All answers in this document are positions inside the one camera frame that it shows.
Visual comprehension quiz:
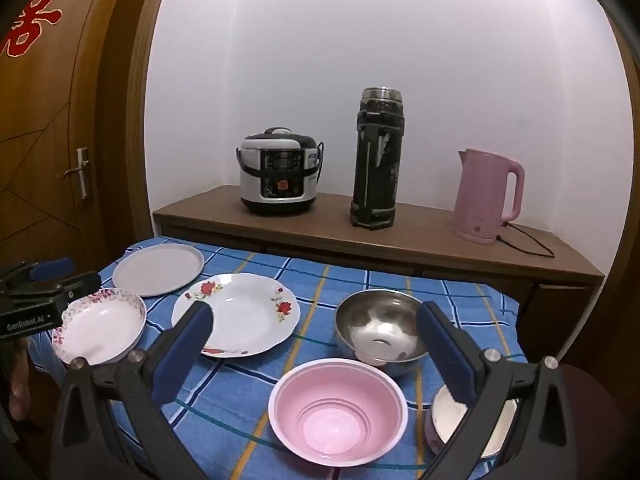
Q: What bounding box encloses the pink floral deep plate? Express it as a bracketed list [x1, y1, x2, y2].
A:
[51, 287, 146, 365]

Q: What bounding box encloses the white enamel bowl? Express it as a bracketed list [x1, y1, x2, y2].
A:
[424, 385, 518, 460]

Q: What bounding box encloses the red flower white plate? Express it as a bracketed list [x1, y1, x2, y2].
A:
[171, 273, 300, 359]

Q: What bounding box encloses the stainless steel bowl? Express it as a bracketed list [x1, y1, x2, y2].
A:
[334, 289, 428, 377]

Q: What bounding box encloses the pink plastic bowl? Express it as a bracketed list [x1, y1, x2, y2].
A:
[268, 359, 409, 468]

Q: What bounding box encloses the person's left hand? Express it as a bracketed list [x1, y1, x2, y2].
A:
[9, 338, 30, 422]

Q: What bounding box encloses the dark red stool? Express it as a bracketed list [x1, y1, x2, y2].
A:
[560, 365, 623, 479]

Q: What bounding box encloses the plain grey round plate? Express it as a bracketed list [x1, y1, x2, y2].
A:
[112, 243, 205, 297]

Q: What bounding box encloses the brown wooden door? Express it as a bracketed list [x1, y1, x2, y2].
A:
[0, 0, 151, 281]

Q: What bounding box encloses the brown wooden sideboard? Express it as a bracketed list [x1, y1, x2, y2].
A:
[153, 185, 604, 358]

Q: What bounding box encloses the blue plaid tablecloth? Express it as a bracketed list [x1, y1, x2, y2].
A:
[29, 235, 528, 480]

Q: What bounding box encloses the red paper door decoration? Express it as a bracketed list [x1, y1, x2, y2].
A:
[1, 0, 63, 58]

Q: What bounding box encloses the silver black rice cooker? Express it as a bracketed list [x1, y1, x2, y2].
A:
[235, 127, 324, 217]

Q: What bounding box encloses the pink electric kettle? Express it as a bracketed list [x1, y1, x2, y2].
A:
[451, 148, 525, 245]

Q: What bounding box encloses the black tall thermos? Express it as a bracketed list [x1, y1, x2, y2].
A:
[350, 87, 405, 230]

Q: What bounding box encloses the silver door handle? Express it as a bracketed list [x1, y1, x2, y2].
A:
[60, 146, 91, 200]

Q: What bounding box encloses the black kettle power cord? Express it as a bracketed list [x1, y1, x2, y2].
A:
[494, 220, 557, 259]

